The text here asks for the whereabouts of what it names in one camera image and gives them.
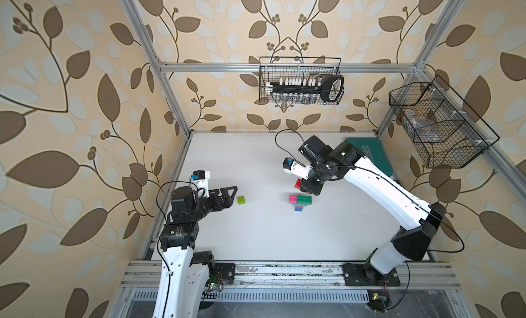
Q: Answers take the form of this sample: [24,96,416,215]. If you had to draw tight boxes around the dark green lego brick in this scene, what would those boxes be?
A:
[296,195,312,206]

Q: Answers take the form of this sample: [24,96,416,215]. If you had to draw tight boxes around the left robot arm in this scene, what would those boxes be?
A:
[153,187,238,317]

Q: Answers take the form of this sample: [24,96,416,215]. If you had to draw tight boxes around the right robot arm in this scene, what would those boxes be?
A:
[283,136,446,276]

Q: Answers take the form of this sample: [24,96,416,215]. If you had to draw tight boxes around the green plastic tool case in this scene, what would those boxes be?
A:
[345,137,393,177]

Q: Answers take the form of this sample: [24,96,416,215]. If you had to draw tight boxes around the black socket tool set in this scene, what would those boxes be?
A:
[262,74,345,104]

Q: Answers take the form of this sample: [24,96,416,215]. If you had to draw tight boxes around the plastic bag in basket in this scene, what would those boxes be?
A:
[404,109,441,143]

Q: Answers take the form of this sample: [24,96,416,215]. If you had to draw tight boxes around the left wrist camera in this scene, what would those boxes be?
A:
[190,170,210,197]

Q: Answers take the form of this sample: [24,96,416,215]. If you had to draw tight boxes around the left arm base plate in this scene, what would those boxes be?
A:
[205,262,236,286]

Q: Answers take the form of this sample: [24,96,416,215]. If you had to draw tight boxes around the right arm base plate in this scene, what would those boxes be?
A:
[342,263,401,287]

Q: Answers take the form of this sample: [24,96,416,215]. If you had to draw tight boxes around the aluminium front rail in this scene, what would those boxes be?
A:
[120,260,461,290]

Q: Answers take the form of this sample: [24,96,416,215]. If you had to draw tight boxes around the back wire basket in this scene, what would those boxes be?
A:
[257,56,345,106]

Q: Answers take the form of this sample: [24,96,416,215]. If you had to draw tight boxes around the right wall wire basket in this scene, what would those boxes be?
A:
[388,75,500,169]

